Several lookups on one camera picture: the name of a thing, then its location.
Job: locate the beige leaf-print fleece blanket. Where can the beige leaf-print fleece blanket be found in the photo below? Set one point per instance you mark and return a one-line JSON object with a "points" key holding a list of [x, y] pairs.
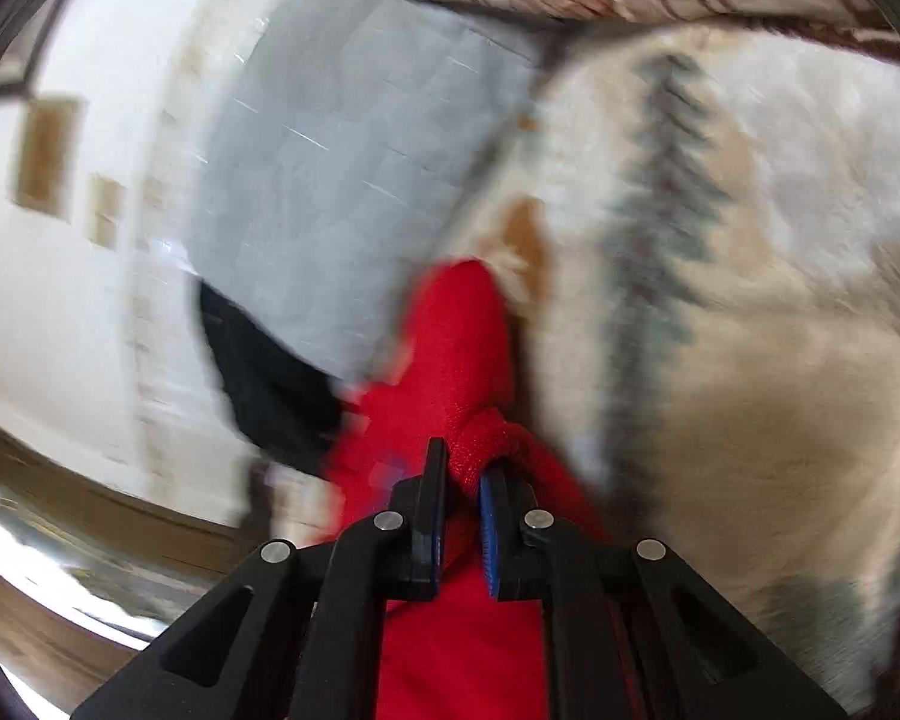
{"points": [[757, 352]]}

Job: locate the tan wall panel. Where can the tan wall panel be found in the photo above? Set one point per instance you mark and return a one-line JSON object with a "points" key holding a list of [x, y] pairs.
{"points": [[105, 210], [45, 157]]}

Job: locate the black cloth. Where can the black cloth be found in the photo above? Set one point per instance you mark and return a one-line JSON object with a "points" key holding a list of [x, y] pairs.
{"points": [[270, 367]]}

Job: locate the grey quilted pillow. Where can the grey quilted pillow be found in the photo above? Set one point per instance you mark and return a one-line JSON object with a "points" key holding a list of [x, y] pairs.
{"points": [[345, 202]]}

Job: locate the red knit sweater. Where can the red knit sweater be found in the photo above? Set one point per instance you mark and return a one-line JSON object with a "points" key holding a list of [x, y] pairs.
{"points": [[457, 360]]}

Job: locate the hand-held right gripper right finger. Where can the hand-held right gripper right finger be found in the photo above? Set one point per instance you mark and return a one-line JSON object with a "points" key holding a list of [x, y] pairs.
{"points": [[491, 540]]}

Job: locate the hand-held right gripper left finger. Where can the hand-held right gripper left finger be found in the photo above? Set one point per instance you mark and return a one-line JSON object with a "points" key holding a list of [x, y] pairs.
{"points": [[429, 540]]}

